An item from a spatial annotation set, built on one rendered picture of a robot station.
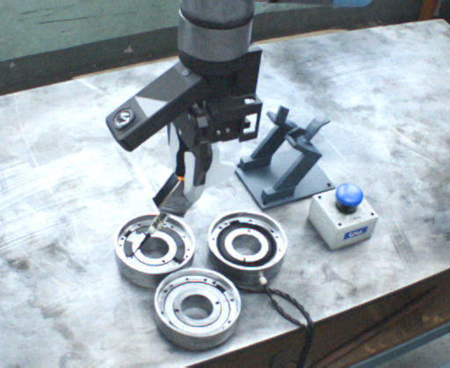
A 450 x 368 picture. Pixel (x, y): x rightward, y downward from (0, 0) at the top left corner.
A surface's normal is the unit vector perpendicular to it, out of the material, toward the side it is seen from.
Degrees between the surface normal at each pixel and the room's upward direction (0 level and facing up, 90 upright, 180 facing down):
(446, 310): 0
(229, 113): 90
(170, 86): 32
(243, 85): 90
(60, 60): 90
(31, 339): 0
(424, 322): 0
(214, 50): 90
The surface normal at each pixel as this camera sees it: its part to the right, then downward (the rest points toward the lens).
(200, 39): -0.33, 0.62
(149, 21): 0.44, 0.66
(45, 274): 0.11, -0.72
